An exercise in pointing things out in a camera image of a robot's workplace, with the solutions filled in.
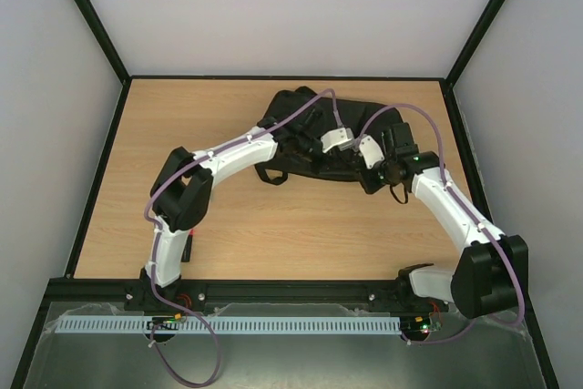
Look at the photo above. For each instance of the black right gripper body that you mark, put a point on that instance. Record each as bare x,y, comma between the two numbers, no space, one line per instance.
364,170

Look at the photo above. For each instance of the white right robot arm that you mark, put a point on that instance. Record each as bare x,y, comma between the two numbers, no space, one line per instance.
491,272

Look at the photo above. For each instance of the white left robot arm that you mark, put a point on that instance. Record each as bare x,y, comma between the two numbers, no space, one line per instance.
180,196

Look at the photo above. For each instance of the pink highlighter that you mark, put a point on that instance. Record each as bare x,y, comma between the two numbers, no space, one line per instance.
186,254

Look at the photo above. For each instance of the metal front tray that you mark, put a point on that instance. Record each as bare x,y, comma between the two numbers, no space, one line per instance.
455,355

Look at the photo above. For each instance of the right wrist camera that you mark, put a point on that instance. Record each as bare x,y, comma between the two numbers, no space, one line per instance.
369,152

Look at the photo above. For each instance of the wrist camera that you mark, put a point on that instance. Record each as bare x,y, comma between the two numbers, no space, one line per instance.
369,152
341,138

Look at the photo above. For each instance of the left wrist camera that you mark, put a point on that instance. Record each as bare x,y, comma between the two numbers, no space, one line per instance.
341,138

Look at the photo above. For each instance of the light blue cable duct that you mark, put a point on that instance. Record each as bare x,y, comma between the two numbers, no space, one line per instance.
223,325

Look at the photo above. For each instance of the black aluminium frame rail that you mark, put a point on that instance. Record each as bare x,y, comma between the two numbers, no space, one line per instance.
392,296

